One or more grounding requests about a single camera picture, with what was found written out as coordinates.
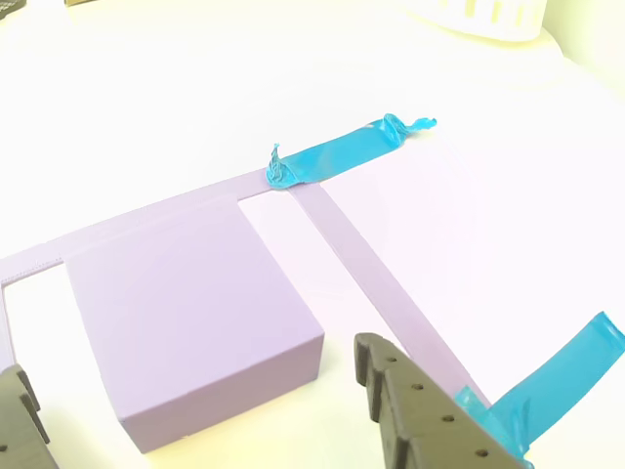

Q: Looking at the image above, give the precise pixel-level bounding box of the large purple square block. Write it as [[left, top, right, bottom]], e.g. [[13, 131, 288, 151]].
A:
[[64, 193, 326, 455]]

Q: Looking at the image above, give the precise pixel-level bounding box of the white plastic basket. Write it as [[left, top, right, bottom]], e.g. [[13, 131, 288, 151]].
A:
[[404, 0, 547, 44]]

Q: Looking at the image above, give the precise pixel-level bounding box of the blue tape strip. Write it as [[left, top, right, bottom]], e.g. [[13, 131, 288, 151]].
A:
[[265, 112, 438, 192], [453, 385, 537, 469], [490, 311, 625, 447]]

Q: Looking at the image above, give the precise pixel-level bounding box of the purple square frame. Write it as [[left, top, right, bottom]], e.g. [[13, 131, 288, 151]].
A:
[[0, 168, 492, 409]]

